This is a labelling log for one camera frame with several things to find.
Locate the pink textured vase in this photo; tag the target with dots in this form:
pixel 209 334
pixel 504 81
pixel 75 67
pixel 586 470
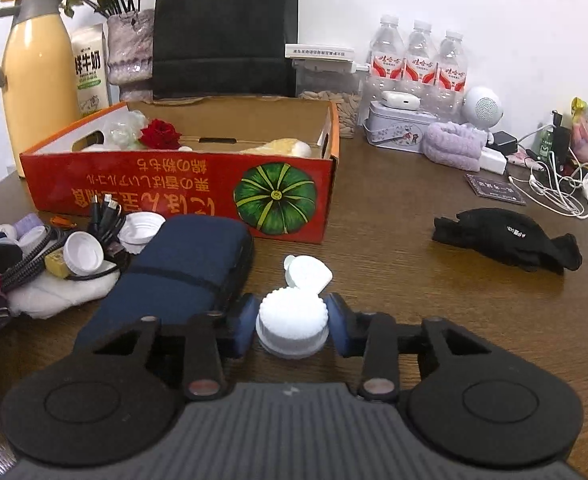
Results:
pixel 129 50

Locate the white ribbed cup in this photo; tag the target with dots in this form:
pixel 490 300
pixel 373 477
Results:
pixel 141 230

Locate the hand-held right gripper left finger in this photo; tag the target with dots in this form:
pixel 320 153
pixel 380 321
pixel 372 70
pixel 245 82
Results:
pixel 245 325

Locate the black paper bag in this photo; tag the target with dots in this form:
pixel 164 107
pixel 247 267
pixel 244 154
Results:
pixel 223 30

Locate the black glove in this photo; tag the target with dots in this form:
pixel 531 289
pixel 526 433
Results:
pixel 504 237

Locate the white cloth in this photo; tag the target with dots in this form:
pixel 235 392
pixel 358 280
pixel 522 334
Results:
pixel 53 295

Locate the lavender rolled towel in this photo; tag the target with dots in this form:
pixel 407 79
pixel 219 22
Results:
pixel 454 145

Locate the pale yellow cloth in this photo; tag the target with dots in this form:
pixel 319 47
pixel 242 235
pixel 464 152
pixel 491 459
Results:
pixel 279 147

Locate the clear seed container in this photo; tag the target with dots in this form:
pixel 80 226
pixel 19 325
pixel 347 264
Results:
pixel 331 95

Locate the small lavender roll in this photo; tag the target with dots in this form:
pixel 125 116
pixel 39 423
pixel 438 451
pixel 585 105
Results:
pixel 27 225

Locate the white wide bottle cap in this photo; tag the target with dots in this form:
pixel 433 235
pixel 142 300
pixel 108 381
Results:
pixel 83 255

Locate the white green artificial flower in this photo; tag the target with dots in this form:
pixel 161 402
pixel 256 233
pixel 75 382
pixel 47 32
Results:
pixel 123 130

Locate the dark printed card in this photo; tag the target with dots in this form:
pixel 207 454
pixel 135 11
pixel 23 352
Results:
pixel 494 189

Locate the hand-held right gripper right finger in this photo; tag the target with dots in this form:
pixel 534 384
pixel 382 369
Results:
pixel 338 327

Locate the navy blue fabric pouch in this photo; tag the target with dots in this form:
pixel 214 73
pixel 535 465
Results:
pixel 173 270

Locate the white charger adapter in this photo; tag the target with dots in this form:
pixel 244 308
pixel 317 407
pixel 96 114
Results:
pixel 494 159

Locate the white ribbed bottle cap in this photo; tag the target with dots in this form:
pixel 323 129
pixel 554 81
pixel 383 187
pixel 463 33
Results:
pixel 291 320

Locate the small green bottle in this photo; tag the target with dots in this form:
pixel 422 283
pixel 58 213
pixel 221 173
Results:
pixel 545 142

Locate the white earbuds case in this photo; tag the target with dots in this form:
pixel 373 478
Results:
pixel 400 99

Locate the red rose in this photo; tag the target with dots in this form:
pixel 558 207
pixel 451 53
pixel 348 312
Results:
pixel 159 135

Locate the milk carton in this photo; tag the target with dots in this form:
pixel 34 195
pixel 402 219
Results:
pixel 91 72

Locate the black charger adapter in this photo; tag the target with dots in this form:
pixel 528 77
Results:
pixel 504 141

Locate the small orange clip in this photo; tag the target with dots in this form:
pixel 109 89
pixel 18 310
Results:
pixel 61 220

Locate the white round speaker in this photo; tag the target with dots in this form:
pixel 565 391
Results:
pixel 481 107

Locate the white heart-shaped flip lid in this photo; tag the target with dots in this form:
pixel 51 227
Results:
pixel 308 272

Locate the yellow thermos jug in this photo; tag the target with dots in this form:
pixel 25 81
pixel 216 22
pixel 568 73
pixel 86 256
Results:
pixel 36 90

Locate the small yellow block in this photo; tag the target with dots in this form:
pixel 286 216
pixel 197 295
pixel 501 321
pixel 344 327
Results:
pixel 56 262

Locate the red cardboard box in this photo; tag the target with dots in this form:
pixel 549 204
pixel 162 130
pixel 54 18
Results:
pixel 183 185

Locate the pale printed tin box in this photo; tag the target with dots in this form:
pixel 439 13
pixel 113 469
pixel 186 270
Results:
pixel 399 127

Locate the clear water bottle red label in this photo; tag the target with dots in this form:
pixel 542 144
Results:
pixel 420 65
pixel 386 60
pixel 451 72

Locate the black phone stand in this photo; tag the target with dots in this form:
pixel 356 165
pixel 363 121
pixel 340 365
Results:
pixel 561 140

